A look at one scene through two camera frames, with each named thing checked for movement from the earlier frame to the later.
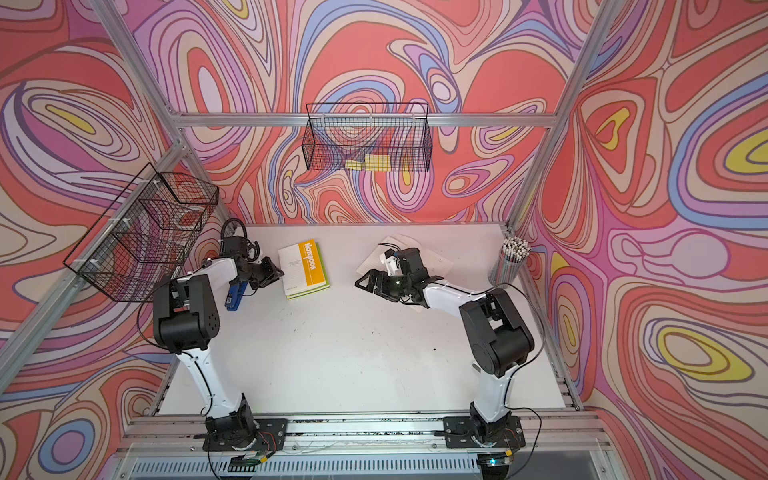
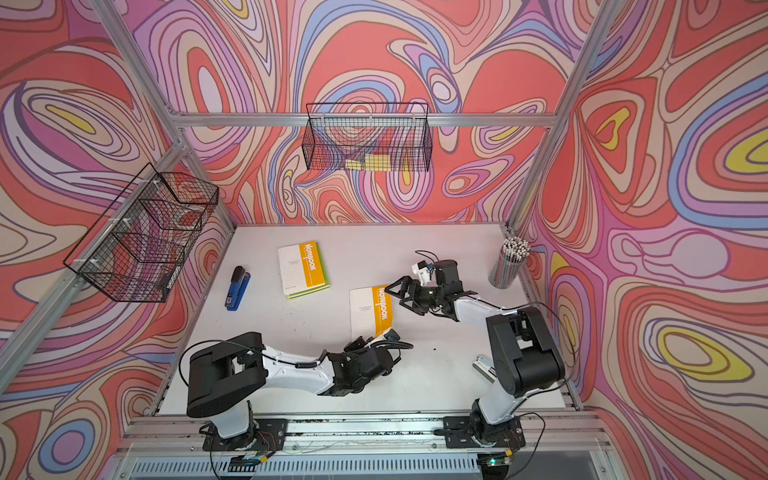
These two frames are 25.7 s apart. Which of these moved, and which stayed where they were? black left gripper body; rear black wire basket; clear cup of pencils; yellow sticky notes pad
Moved: black left gripper body
Stayed: yellow sticky notes pad; clear cup of pencils; rear black wire basket
